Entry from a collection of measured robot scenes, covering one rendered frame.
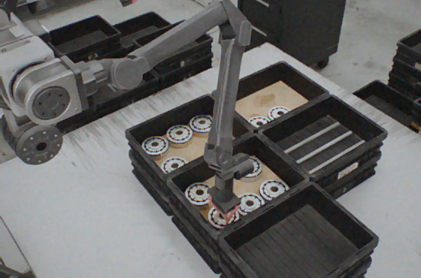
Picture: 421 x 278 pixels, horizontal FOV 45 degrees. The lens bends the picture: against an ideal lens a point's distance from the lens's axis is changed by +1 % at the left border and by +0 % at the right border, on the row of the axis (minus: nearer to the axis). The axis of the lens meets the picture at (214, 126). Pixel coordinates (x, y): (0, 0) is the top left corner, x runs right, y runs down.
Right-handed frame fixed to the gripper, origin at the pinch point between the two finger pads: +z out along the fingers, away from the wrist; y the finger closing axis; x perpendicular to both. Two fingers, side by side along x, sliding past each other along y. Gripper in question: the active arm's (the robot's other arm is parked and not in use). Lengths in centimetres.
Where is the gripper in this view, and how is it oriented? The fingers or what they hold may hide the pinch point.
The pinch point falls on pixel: (223, 213)
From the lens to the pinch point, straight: 167.1
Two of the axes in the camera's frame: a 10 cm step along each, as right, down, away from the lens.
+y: -5.8, -5.4, 6.1
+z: 0.0, 7.5, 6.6
